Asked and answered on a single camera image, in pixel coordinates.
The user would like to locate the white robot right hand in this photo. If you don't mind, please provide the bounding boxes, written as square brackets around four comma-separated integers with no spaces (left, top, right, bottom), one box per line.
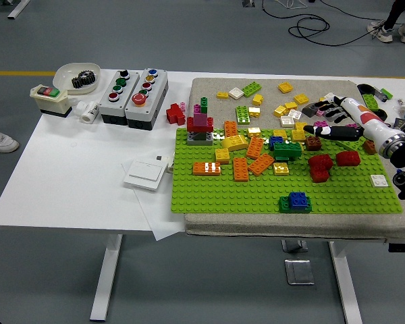
[303,96,398,150]

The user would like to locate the lime green long brick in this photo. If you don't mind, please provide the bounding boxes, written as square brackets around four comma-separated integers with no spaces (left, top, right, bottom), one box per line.
[235,105,252,126]
[335,138,365,153]
[241,82,263,99]
[362,93,381,111]

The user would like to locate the dark grey sloped brick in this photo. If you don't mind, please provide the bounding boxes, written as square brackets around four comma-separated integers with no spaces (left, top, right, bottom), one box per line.
[302,103,321,118]

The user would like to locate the orange long brick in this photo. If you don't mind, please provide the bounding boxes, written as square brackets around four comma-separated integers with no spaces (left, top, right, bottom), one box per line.
[245,136,265,160]
[192,161,222,176]
[223,120,240,138]
[232,157,250,182]
[248,153,275,177]

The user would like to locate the yellow curved brick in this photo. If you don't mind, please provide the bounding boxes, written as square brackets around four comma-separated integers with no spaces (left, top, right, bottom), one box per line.
[221,134,249,152]

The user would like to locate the multicolour brick tower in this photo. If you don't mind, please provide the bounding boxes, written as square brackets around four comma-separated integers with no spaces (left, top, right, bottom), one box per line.
[186,97,215,146]

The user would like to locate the red cross-shaped brick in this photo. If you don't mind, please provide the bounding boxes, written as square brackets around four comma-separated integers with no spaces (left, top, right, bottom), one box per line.
[165,103,187,126]

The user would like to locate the silver tool green tip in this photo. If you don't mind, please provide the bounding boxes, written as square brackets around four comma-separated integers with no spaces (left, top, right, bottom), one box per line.
[373,86,394,102]

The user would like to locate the background person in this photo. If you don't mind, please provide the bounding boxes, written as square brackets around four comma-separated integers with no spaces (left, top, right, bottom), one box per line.
[367,0,405,45]
[0,114,20,153]

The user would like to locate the grey-brown foam mat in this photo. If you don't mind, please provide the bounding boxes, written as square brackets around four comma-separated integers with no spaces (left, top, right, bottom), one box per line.
[184,77,405,240]

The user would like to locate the lime green studded baseplate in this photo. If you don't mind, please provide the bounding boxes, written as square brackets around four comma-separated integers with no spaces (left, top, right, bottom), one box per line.
[170,127,405,215]

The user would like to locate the metal floor plate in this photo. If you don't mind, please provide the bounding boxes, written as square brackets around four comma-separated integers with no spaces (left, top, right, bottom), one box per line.
[283,259,315,286]

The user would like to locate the white table leg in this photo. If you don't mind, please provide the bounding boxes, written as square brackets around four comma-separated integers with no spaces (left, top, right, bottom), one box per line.
[89,234,124,321]
[327,241,364,324]

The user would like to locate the grey emergency stop box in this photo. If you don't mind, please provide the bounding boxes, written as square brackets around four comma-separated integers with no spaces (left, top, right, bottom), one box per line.
[124,68,169,131]

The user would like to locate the white paper sheet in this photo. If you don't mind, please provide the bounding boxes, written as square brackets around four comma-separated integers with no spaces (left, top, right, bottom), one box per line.
[120,158,186,242]

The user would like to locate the grey four-button control box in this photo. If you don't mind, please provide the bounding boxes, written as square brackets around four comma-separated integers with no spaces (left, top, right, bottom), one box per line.
[98,70,141,126]

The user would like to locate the white pipe fitting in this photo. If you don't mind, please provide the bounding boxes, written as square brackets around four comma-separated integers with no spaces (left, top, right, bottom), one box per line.
[74,100,101,124]

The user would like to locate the black metal gear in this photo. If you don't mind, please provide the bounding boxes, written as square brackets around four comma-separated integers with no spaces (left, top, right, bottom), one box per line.
[70,70,97,89]

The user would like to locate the white plastic bowl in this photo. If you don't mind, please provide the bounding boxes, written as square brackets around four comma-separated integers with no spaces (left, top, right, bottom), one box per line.
[52,62,102,96]

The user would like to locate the white table foot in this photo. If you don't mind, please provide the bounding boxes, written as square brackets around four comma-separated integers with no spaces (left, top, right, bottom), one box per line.
[1,0,31,20]

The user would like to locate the black floor cable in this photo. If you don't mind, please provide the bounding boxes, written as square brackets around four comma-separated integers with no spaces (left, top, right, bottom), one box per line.
[261,0,392,47]

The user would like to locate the white floor cable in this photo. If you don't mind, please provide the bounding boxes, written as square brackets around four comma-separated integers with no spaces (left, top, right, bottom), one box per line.
[275,0,306,10]

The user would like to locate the metal table bracket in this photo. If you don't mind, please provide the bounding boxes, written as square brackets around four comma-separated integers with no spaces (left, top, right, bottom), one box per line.
[281,239,310,253]

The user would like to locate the white wall switch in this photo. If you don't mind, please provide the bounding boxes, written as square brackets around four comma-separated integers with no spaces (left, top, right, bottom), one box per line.
[123,160,168,192]

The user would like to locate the cream red-green switch box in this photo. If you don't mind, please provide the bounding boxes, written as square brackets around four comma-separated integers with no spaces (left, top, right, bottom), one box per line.
[29,84,74,118]

